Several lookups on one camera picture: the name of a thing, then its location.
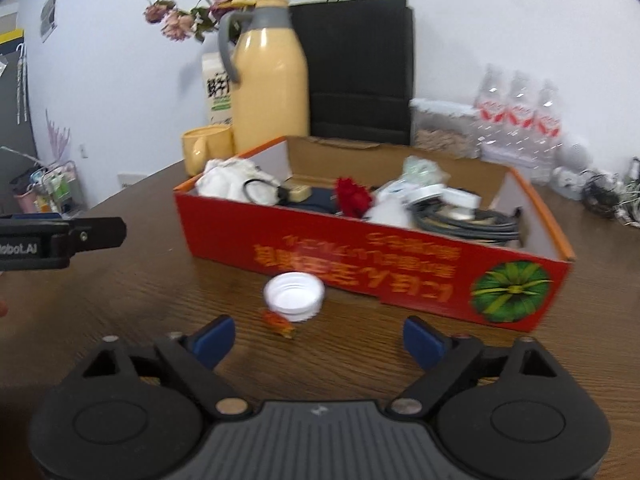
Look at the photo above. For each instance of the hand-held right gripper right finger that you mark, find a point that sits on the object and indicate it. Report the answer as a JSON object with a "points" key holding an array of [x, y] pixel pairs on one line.
{"points": [[422, 342]]}

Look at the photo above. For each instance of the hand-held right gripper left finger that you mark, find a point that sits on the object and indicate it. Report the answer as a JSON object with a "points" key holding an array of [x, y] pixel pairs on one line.
{"points": [[215, 337]]}

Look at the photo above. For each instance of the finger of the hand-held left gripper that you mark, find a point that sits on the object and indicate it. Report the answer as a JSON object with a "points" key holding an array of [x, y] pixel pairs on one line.
{"points": [[100, 235]]}

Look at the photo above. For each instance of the red cardboard box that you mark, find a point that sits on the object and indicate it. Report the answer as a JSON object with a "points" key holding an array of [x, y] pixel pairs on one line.
{"points": [[350, 260]]}

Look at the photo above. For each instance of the white cloth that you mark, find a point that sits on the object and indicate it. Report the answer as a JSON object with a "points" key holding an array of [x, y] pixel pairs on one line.
{"points": [[225, 180]]}

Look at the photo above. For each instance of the red artificial rose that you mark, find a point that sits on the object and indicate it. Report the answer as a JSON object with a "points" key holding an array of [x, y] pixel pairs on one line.
{"points": [[352, 195]]}

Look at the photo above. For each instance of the yellow rectangular block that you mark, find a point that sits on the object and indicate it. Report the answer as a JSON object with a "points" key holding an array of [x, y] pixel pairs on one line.
{"points": [[300, 193]]}

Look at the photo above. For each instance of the glittery translucent plastic bag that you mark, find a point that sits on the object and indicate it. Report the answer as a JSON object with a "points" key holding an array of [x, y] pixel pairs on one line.
{"points": [[422, 170]]}

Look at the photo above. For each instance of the navy blue case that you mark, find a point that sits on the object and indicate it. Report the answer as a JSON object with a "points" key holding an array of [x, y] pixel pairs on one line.
{"points": [[320, 200]]}

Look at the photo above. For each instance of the storage rack with bottles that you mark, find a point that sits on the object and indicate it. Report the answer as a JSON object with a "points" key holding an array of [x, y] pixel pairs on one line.
{"points": [[50, 190]]}

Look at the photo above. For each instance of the small orange wrapper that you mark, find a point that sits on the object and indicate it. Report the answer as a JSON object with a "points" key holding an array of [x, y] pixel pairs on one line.
{"points": [[280, 325]]}

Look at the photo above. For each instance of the white plush toy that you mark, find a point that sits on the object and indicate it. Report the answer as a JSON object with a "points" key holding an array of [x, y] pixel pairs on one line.
{"points": [[390, 212]]}

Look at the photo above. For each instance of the yellow mug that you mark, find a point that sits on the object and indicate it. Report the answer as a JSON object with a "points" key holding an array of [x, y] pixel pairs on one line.
{"points": [[210, 147]]}

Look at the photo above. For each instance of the white milk carton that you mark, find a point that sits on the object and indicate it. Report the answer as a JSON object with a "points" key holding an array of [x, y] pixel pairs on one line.
{"points": [[217, 95]]}

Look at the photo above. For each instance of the clear container of nuts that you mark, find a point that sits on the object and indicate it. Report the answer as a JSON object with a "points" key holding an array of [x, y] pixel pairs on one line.
{"points": [[442, 137]]}

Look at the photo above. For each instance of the bunch of dried roses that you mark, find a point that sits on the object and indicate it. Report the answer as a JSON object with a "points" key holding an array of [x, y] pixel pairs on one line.
{"points": [[175, 25]]}

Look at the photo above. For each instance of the yellow thermos jug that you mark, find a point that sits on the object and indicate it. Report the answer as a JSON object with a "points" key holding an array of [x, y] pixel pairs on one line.
{"points": [[270, 90]]}

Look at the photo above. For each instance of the white robot speaker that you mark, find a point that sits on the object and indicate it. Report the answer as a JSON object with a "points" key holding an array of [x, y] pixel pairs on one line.
{"points": [[572, 160]]}

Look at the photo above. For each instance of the clear water bottle red label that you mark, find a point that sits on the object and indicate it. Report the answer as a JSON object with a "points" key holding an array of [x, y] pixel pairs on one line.
{"points": [[547, 122], [490, 105], [520, 112]]}

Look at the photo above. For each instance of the black paper bag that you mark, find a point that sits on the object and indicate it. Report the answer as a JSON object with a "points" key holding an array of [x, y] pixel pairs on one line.
{"points": [[360, 60]]}

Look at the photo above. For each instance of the white wall outlet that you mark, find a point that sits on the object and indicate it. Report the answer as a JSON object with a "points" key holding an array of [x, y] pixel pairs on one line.
{"points": [[132, 181]]}

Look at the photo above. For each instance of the pink flower wall sticker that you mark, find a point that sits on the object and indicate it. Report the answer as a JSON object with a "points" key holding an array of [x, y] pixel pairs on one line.
{"points": [[57, 137]]}

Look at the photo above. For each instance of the wall poster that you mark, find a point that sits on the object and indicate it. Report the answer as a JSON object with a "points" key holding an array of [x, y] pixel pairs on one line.
{"points": [[48, 15]]}

